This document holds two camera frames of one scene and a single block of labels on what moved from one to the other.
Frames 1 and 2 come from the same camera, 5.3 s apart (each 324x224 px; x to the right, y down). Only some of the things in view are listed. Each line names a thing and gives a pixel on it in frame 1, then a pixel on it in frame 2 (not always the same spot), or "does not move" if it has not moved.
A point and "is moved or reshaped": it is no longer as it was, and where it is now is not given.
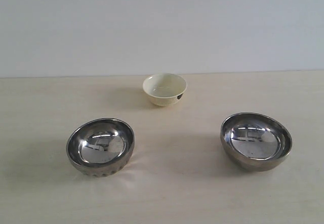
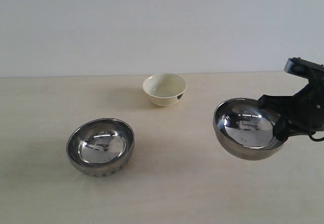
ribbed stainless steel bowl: (100, 147) does not move
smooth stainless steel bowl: (255, 142) is moved or reshaped
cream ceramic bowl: (164, 89) does not move
